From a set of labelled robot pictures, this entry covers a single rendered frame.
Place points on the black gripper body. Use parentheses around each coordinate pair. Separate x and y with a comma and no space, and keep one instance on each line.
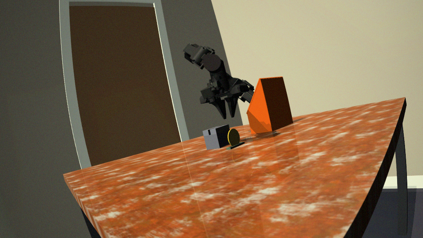
(228,91)

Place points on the dark gold coin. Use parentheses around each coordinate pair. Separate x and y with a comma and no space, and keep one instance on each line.
(233,137)

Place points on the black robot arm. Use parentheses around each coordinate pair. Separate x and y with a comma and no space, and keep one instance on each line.
(205,57)

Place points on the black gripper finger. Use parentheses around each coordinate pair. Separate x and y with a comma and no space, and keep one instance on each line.
(220,105)
(232,102)

